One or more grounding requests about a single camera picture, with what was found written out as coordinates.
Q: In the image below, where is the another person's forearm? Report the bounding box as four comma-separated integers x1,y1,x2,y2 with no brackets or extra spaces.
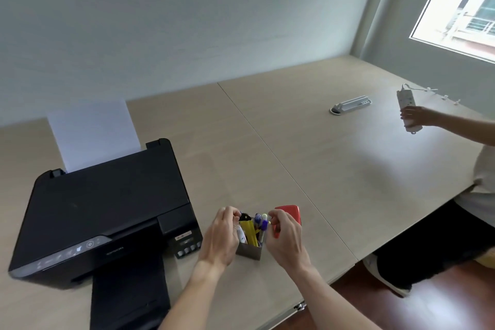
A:
433,111,495,145

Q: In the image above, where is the person's right forearm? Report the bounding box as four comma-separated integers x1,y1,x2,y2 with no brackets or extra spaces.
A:
288,263,382,330

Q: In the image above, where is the person's right hand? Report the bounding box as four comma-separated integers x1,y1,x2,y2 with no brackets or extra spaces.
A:
266,209,312,274

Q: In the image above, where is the grey pen holder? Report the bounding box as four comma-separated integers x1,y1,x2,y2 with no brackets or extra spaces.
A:
236,217,268,261

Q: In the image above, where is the window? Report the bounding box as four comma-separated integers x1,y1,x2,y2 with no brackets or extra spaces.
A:
409,0,495,63

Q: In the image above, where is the person's left forearm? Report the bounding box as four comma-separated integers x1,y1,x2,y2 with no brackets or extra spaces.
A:
158,260,225,330

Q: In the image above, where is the grey table cable box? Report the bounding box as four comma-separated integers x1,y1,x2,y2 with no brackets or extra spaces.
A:
329,96,374,115

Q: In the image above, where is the blue white marker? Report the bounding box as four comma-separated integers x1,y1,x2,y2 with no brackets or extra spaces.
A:
259,213,270,245

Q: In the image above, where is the white power strip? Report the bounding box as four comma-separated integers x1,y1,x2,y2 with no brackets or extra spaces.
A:
397,89,422,135

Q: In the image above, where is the yellow utility knife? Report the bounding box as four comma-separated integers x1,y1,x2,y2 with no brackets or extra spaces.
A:
239,212,260,248

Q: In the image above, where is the red hole punch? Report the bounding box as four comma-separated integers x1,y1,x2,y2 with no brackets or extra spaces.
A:
270,205,301,240

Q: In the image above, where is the white paper sheet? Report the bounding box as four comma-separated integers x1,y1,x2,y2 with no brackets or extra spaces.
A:
46,98,142,174

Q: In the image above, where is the black printer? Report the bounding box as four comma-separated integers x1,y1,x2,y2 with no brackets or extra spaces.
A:
8,138,204,330

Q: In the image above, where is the person's left hand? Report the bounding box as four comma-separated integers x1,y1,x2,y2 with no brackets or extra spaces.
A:
196,206,242,269

